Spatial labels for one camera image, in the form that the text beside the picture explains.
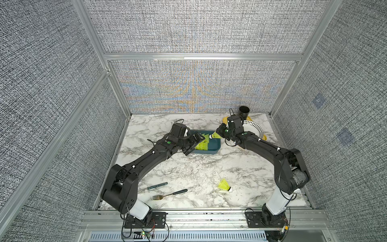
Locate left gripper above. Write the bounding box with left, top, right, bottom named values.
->
left=176, top=130, right=205, bottom=156

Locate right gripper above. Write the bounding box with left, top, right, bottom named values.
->
left=215, top=122, right=235, bottom=141

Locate yellow shuttlecock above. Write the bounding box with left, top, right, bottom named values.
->
left=195, top=140, right=209, bottom=151
left=218, top=178, right=232, bottom=192

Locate teal storage box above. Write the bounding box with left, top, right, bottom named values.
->
left=188, top=130, right=221, bottom=155

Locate yellow shuttlecock edge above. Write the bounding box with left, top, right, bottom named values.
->
left=209, top=132, right=222, bottom=139

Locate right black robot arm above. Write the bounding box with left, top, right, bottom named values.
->
left=216, top=124, right=310, bottom=226

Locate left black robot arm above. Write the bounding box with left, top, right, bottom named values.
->
left=100, top=132, right=205, bottom=224

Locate yellow tray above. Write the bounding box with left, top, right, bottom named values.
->
left=223, top=114, right=268, bottom=141

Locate white patterned bowl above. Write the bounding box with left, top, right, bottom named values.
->
left=242, top=120, right=264, bottom=139

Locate black cup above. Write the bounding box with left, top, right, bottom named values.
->
left=238, top=106, right=250, bottom=120

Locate teal pen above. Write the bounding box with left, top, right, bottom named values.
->
left=147, top=182, right=168, bottom=191

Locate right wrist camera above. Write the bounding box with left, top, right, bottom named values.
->
left=227, top=115, right=244, bottom=135

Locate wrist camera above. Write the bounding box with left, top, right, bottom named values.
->
left=170, top=123, right=187, bottom=139
left=227, top=115, right=244, bottom=135

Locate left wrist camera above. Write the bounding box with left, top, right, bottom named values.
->
left=170, top=123, right=187, bottom=139

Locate black handled fork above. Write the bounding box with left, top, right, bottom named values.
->
left=152, top=189, right=188, bottom=201

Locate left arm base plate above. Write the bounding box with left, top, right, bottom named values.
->
left=124, top=212, right=167, bottom=229

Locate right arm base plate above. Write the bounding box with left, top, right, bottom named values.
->
left=244, top=209, right=288, bottom=228

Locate aluminium front rail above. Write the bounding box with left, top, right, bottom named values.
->
left=78, top=207, right=334, bottom=233

